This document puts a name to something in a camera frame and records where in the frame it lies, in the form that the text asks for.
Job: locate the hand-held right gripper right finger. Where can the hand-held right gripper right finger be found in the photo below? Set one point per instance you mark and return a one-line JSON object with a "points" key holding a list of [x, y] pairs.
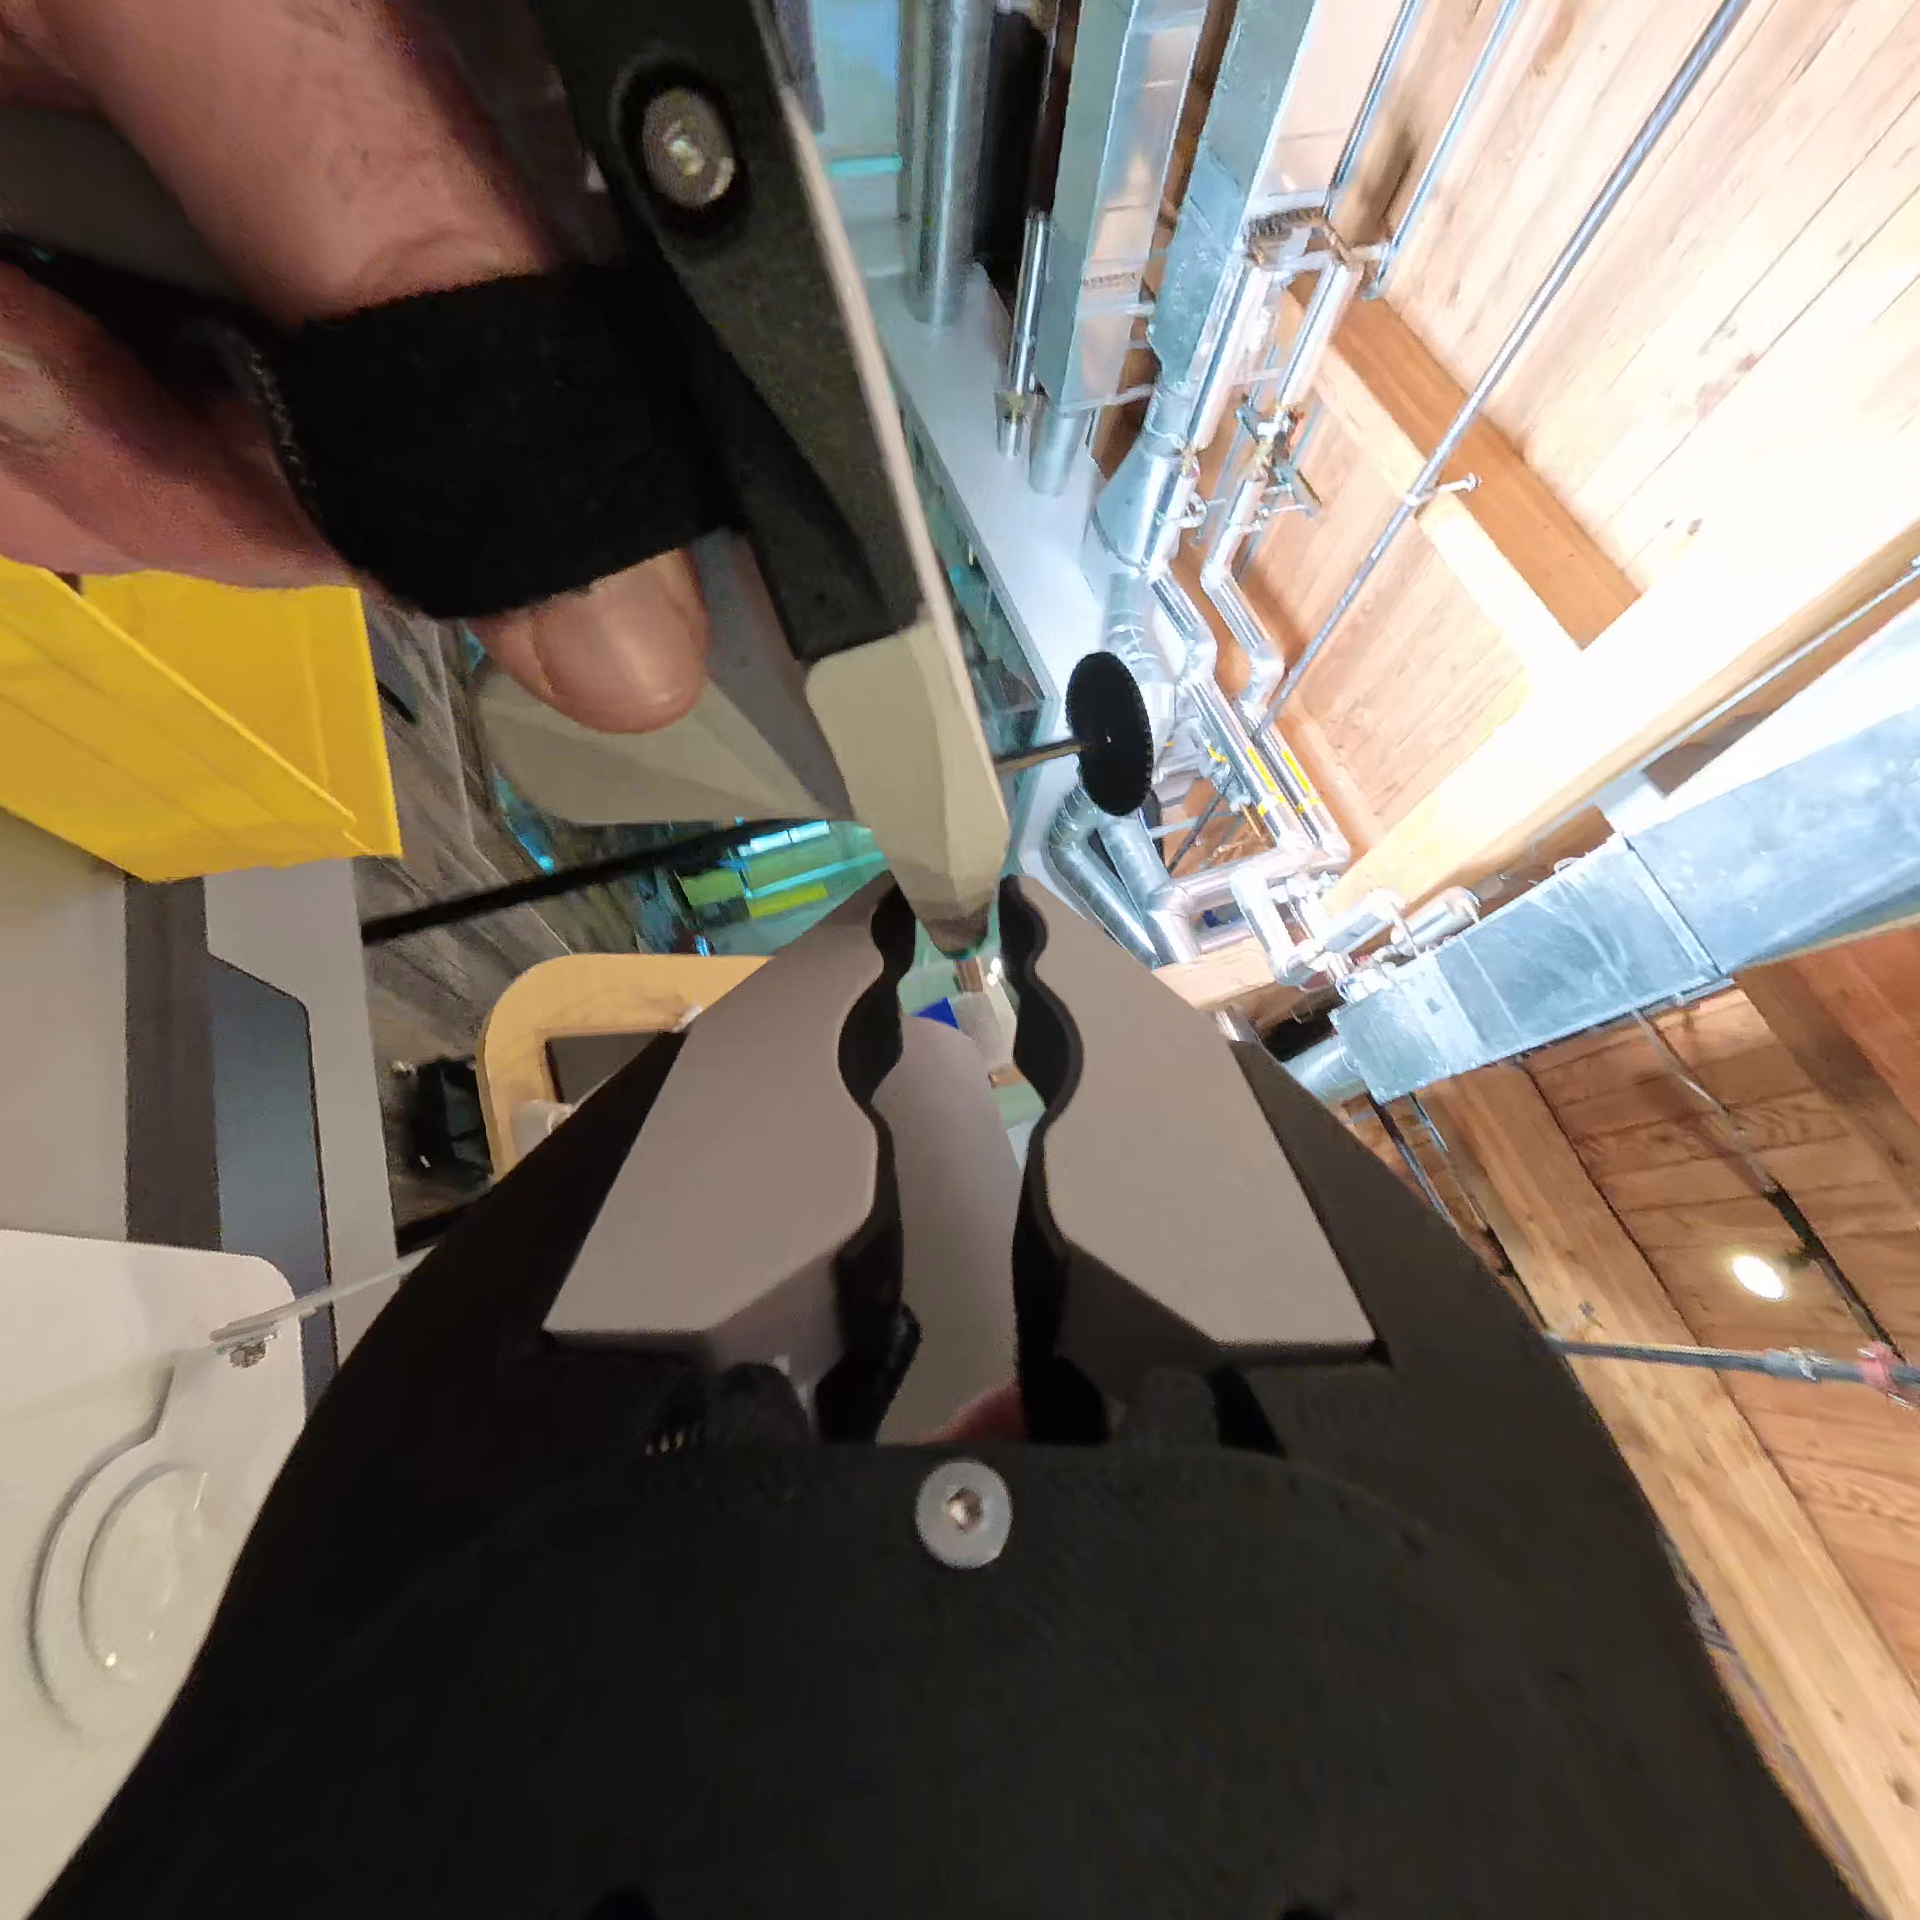
{"points": [[1201, 1202]]}

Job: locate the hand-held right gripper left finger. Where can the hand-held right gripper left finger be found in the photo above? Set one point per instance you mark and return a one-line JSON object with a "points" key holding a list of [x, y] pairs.
{"points": [[722, 1202]]}

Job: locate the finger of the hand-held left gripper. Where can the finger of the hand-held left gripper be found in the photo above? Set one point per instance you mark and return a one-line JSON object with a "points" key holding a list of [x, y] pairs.
{"points": [[915, 768], [662, 768]]}

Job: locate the yellow plastic bin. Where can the yellow plastic bin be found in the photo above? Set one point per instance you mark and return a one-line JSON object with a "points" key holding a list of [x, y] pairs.
{"points": [[181, 720]]}

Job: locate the person's left hand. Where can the person's left hand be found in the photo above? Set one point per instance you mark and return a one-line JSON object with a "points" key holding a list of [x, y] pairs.
{"points": [[301, 153]]}

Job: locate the black stand pole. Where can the black stand pole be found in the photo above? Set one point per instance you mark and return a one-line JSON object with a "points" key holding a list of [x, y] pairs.
{"points": [[1114, 726]]}

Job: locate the white stand base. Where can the white stand base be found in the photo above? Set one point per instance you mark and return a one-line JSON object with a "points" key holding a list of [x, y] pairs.
{"points": [[122, 1500]]}

